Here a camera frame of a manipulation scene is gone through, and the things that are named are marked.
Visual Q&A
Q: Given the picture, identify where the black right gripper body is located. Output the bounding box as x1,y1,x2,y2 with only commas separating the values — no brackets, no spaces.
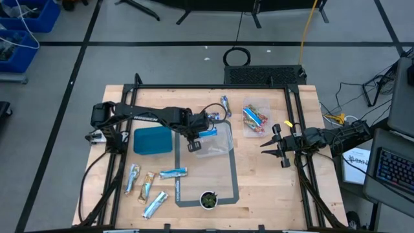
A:
272,123,307,169

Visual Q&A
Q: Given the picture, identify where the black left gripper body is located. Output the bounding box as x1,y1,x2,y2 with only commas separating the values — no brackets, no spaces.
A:
180,109,212,153

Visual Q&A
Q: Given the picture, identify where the bright blue granola bar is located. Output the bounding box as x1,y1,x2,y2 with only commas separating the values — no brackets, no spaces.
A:
197,127,219,139

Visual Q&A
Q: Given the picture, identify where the grey green granola bar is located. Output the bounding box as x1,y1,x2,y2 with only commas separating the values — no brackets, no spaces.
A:
220,94,233,118

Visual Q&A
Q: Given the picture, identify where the silver blue granola bar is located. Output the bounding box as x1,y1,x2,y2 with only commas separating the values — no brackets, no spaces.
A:
141,190,169,221
124,163,142,196
157,166,189,181

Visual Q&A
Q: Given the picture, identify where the brown yellow granola bar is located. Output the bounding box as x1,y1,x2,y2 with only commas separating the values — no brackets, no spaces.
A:
137,171,157,205

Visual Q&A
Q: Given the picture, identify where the clear plastic bin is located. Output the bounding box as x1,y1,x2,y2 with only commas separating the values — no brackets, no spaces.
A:
193,121,234,159
241,96,273,139

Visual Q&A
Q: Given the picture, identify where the grey-bordered silicone baking mat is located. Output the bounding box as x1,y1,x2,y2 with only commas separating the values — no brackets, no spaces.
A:
174,119,240,208

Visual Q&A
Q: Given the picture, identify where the teal plastic bin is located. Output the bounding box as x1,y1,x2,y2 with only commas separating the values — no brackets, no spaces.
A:
133,126,173,155

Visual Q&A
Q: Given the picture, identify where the white pot with succulent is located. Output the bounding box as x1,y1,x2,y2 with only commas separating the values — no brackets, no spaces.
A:
199,190,219,210

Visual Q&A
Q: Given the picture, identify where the black perforated computer case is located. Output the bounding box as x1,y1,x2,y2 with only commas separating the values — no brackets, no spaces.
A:
223,64,307,86

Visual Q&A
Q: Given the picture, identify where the white paper sheet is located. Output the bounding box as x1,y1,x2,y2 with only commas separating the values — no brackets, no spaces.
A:
341,147,371,185

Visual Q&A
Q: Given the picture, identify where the person's shoe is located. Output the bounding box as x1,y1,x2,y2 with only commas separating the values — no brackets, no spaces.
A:
345,210,362,230

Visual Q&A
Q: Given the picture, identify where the black backlit keyboard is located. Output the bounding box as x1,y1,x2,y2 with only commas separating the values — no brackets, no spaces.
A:
375,147,414,195

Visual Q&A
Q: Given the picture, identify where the grey desk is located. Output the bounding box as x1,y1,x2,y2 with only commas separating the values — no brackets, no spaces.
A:
362,128,414,218

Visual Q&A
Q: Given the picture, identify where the grey monitor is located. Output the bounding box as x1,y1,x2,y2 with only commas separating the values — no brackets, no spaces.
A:
387,56,414,139

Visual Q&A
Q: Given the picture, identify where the black partition panel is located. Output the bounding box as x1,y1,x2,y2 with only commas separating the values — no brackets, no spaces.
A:
114,0,331,30

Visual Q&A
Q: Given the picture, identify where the blue storage bin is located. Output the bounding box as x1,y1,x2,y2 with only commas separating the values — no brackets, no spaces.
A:
0,0,61,33
0,29,40,74

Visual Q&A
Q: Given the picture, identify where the grey cart shelf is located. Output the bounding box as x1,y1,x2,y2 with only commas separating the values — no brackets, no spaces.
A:
0,71,29,85

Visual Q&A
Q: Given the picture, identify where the black equipment foot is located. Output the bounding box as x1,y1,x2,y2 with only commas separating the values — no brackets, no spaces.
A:
0,100,14,119

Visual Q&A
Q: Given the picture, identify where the black aluminium table frame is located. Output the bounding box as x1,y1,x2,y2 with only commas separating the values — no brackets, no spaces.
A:
72,72,349,233

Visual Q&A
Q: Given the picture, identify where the black coiled cable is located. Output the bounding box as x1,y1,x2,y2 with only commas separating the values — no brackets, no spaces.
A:
222,47,252,67

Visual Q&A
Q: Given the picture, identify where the yellow hanging cable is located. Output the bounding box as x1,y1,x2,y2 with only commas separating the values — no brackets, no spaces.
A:
298,0,320,65

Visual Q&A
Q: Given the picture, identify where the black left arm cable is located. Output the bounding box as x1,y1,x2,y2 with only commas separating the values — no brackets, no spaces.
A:
77,150,109,224

